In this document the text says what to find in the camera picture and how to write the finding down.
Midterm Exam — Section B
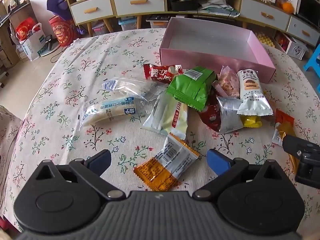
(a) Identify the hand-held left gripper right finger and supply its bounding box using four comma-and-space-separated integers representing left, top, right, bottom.
192, 149, 285, 201

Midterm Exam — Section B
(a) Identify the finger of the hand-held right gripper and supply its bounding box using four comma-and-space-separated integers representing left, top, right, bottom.
282, 135, 320, 158

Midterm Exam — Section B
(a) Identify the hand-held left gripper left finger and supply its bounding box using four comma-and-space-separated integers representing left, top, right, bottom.
35, 149, 127, 201

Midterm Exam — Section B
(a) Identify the orange and silver snack packet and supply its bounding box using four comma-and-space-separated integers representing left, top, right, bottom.
133, 133, 201, 192
272, 109, 299, 175

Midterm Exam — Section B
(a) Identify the dark red snack packet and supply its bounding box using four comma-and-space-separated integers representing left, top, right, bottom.
199, 96, 222, 132

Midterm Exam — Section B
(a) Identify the yellow snack packet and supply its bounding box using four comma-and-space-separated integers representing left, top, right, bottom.
240, 114, 263, 128

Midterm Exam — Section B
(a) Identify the clear bread packet blue label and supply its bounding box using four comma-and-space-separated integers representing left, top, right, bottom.
79, 96, 148, 131

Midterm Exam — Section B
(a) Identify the cream white snack packet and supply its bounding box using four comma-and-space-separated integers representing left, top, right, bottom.
142, 91, 189, 140

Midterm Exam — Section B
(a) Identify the white snack packet brown print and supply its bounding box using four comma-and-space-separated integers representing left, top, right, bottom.
236, 69, 274, 117

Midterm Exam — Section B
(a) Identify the green snack packet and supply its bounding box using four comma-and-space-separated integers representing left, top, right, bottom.
166, 66, 217, 112

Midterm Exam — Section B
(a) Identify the pink clear ring snack packet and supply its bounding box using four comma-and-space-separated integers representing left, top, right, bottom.
212, 66, 242, 100

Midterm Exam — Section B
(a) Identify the pink cardboard box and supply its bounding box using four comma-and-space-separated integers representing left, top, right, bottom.
159, 17, 276, 84

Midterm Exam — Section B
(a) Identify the red snack packet white print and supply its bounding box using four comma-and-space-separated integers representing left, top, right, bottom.
143, 64, 184, 83

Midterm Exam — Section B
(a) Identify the blue plastic stool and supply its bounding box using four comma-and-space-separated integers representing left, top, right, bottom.
303, 47, 320, 80

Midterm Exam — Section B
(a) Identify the floral tablecloth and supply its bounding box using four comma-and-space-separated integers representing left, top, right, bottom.
2, 27, 320, 240

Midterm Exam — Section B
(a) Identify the white patterned box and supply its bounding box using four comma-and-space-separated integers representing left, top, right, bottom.
275, 31, 308, 60

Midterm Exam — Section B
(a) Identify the yellow egg tray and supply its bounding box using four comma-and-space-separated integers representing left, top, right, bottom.
256, 31, 275, 48

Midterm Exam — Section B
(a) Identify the white round scale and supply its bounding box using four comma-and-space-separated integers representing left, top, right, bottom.
37, 46, 59, 57

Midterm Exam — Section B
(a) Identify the small clear storage box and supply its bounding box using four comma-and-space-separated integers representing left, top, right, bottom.
90, 21, 105, 37

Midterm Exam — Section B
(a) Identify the white paper shopping bag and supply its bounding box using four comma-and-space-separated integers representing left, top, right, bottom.
16, 22, 47, 62

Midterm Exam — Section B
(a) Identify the red round bag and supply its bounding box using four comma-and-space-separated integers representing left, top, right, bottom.
48, 15, 75, 47

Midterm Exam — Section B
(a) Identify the microwave oven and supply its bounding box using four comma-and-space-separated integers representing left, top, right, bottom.
295, 0, 320, 29

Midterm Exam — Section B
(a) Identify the blue lid storage box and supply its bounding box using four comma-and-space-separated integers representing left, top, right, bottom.
118, 17, 139, 32

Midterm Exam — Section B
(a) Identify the low wooden cabinet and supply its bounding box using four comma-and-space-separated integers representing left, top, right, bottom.
165, 0, 320, 48

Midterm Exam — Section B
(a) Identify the clear storage box black lid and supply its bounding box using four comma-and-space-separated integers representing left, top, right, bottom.
146, 15, 170, 29

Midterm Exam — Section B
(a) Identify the red gift bag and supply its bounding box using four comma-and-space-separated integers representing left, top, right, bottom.
15, 17, 35, 40

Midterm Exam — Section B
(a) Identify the pile of papers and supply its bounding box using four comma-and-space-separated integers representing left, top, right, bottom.
200, 0, 240, 18

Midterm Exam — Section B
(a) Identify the tall wooden sideboard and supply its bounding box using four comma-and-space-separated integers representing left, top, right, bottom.
61, 0, 167, 33

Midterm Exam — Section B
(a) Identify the purple hat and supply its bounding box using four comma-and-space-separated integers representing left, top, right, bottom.
47, 0, 73, 22

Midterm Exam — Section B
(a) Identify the wooden shelf unit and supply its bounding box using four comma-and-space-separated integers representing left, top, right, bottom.
0, 0, 34, 68

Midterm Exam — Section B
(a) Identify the small grey drawer orange handle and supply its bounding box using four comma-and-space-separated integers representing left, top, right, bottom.
286, 17, 318, 46

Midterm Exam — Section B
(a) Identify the black floor cable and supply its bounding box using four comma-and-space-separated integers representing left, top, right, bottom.
50, 46, 63, 63

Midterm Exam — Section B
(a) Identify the large white drawer orange handle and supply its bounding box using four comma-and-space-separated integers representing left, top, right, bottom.
70, 0, 114, 25
112, 0, 165, 17

